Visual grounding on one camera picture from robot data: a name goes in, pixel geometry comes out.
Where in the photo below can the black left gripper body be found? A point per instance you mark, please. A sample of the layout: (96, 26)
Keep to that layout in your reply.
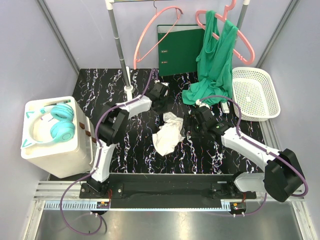
(163, 104)

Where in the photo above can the white perforated plastic basket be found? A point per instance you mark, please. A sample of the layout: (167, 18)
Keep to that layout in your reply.
(254, 92)

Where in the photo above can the green tank top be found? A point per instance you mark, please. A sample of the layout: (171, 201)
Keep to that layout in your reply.
(214, 64)

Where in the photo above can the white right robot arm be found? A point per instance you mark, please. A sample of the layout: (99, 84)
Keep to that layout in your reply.
(281, 174)

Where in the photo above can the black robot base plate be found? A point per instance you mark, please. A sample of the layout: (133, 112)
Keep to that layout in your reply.
(141, 191)

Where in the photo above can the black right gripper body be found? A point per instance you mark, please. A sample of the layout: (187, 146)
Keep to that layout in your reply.
(198, 131)

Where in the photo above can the white clothes rack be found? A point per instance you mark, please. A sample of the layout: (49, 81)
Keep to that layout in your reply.
(128, 88)

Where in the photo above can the pink hanger with green top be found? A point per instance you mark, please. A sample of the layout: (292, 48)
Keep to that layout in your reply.
(223, 18)

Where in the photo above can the green ring binder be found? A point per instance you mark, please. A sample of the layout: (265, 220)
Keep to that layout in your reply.
(178, 49)

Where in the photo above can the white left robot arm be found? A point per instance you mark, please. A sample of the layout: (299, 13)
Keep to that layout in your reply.
(112, 125)

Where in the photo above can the white storage drawer box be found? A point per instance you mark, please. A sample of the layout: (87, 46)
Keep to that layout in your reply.
(61, 159)

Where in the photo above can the white tank top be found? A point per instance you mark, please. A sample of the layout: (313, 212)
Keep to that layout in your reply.
(169, 134)

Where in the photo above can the teal cat ear headphones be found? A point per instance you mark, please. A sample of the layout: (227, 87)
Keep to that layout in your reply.
(62, 131)

